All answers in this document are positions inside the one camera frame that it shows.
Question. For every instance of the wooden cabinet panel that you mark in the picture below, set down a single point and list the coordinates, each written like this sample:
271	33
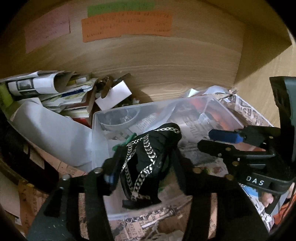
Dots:
161	51

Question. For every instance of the person's right hand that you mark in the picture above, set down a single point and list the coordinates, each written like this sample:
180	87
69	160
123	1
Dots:
268	199

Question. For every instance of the clear plastic storage bin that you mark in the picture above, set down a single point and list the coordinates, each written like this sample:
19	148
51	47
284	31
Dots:
111	139

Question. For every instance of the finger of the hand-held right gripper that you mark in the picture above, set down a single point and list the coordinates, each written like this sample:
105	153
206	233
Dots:
225	136
217	148

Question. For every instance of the green paper note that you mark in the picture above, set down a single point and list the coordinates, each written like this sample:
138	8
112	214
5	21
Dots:
120	8

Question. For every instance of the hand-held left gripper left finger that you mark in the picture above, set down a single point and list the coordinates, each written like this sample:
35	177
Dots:
110	176

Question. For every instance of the pile of printed papers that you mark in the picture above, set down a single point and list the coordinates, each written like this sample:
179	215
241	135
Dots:
53	90

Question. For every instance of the pink paper note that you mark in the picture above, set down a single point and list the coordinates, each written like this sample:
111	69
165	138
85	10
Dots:
47	29

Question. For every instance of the printed newspaper sheet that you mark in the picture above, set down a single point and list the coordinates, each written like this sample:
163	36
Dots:
249	111

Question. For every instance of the white card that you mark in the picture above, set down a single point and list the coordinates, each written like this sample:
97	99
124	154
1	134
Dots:
113	95

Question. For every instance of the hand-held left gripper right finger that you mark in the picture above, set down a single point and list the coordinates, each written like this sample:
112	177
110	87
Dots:
181	169

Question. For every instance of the orange paper note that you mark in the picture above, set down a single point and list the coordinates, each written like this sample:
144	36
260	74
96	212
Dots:
127	25

